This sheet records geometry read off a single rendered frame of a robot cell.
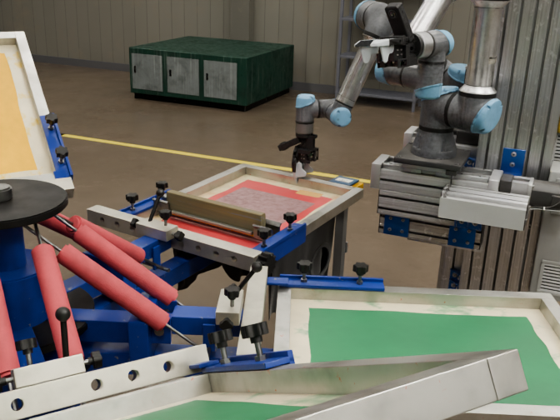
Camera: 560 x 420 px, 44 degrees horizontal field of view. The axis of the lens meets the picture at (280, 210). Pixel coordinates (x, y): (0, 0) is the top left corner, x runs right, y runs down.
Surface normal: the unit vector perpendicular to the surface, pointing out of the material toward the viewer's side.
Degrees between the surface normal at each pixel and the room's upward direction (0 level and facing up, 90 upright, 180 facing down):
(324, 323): 0
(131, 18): 90
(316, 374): 90
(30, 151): 32
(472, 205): 90
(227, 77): 90
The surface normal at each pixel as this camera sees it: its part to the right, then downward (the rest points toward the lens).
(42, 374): 0.42, -0.22
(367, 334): 0.04, -0.94
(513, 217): -0.38, 0.31
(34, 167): 0.28, -0.62
